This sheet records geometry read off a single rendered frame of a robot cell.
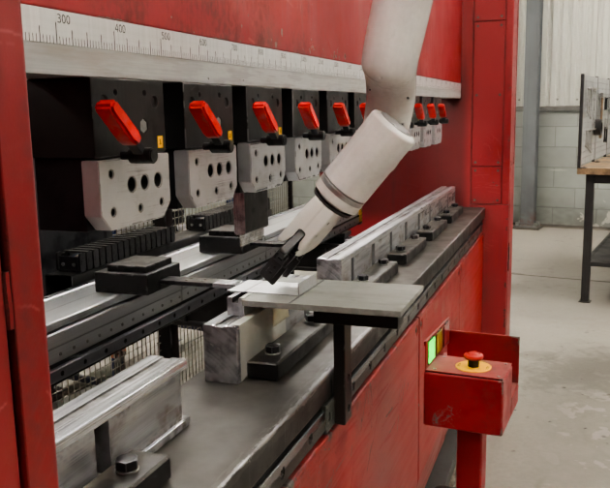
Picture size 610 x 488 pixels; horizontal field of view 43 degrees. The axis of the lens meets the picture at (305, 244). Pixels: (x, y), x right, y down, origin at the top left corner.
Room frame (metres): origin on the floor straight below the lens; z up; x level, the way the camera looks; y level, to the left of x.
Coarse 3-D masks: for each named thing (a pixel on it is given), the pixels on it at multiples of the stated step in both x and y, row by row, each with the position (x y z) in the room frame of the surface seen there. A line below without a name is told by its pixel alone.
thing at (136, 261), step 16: (144, 256) 1.43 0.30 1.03; (96, 272) 1.35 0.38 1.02; (112, 272) 1.34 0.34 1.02; (128, 272) 1.33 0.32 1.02; (144, 272) 1.33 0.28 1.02; (160, 272) 1.35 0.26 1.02; (176, 272) 1.41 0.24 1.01; (96, 288) 1.35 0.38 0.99; (112, 288) 1.34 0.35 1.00; (128, 288) 1.32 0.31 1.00; (144, 288) 1.31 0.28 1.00; (160, 288) 1.35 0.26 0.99; (224, 288) 1.31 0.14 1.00
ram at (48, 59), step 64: (64, 0) 0.78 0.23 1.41; (128, 0) 0.89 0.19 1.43; (192, 0) 1.04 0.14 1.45; (256, 0) 1.24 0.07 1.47; (320, 0) 1.54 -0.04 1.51; (448, 0) 2.98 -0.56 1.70; (64, 64) 0.78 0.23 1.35; (128, 64) 0.89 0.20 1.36; (192, 64) 1.03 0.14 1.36; (448, 64) 3.00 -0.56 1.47
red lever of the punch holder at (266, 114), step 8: (256, 104) 1.16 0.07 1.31; (264, 104) 1.16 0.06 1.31; (256, 112) 1.17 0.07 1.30; (264, 112) 1.16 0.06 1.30; (264, 120) 1.18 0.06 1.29; (272, 120) 1.18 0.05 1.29; (264, 128) 1.19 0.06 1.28; (272, 128) 1.19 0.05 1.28; (272, 136) 1.21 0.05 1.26; (280, 136) 1.22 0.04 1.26; (272, 144) 1.22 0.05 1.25; (280, 144) 1.22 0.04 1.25
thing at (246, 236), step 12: (264, 192) 1.33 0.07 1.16; (240, 204) 1.25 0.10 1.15; (252, 204) 1.28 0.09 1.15; (264, 204) 1.33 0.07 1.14; (240, 216) 1.25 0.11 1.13; (252, 216) 1.28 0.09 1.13; (264, 216) 1.33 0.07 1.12; (240, 228) 1.25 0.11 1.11; (252, 228) 1.27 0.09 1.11; (240, 240) 1.25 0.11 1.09; (252, 240) 1.30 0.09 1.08
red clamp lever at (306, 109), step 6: (306, 102) 1.35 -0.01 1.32; (300, 108) 1.35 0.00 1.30; (306, 108) 1.35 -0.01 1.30; (312, 108) 1.36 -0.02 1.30; (306, 114) 1.36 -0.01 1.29; (312, 114) 1.36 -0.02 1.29; (306, 120) 1.37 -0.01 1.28; (312, 120) 1.37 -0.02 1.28; (318, 120) 1.39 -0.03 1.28; (306, 126) 1.38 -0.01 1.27; (312, 126) 1.38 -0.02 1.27; (318, 126) 1.39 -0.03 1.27; (312, 132) 1.40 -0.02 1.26; (318, 132) 1.40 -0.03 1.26; (324, 132) 1.41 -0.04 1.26; (312, 138) 1.41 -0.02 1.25; (318, 138) 1.41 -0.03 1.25; (324, 138) 1.41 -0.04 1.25
